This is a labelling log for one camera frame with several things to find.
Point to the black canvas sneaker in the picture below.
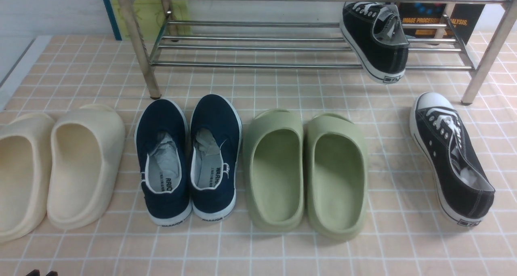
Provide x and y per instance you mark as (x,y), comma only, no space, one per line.
(375,33)
(463,189)

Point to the metal shoe rack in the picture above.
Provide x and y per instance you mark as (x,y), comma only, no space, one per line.
(446,41)

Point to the cream left slipper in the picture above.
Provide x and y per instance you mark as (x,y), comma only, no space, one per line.
(25,164)

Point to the cream slipper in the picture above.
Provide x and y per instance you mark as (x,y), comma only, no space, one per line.
(87,146)
(25,164)

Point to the cream right slipper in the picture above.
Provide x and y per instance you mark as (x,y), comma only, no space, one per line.
(87,146)

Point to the navy left slip-on shoe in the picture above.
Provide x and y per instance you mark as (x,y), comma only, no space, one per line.
(160,141)

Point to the navy slip-on shoe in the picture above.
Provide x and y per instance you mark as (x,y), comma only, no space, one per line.
(160,141)
(216,135)

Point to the navy right slip-on shoe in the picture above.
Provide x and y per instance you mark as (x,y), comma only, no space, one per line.
(216,135)

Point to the green left slipper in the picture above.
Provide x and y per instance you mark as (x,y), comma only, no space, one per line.
(273,170)

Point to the green slipper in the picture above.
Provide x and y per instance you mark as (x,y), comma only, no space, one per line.
(273,170)
(336,175)

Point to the blue yellow book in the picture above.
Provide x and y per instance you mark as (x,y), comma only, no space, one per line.
(149,14)

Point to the green right slipper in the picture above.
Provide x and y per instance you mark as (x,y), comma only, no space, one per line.
(336,175)

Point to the black image processing book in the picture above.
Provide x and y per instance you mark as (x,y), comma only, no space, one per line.
(463,16)

